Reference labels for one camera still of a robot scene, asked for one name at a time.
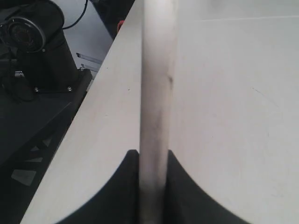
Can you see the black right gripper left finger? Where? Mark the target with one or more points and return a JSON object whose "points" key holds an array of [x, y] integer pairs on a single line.
{"points": [[117, 201]]}

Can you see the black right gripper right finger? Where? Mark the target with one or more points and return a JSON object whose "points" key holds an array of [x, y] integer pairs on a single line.
{"points": [[186, 203]]}

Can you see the white wooden paint brush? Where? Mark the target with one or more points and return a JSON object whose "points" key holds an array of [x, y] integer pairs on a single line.
{"points": [[159, 43]]}

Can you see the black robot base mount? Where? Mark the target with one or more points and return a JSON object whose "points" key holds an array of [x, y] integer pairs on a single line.
{"points": [[38, 58]]}

